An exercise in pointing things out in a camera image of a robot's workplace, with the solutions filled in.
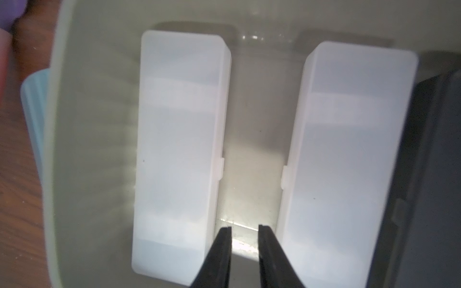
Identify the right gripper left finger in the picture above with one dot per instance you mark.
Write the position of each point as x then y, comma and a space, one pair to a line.
215, 270

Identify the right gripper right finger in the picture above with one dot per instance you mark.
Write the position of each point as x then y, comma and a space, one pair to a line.
274, 266

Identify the dark grey pencil case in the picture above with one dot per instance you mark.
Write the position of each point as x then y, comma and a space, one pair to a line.
419, 245

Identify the frosted clear pencil case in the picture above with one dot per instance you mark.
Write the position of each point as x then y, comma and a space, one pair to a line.
183, 97
349, 121

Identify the grey-green plastic storage box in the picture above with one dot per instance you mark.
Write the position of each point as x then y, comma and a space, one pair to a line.
89, 160

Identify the teal ribbed pencil case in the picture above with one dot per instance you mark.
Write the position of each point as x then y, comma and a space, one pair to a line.
33, 94

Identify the purple trowel pink handle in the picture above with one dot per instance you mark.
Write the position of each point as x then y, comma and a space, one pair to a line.
11, 11

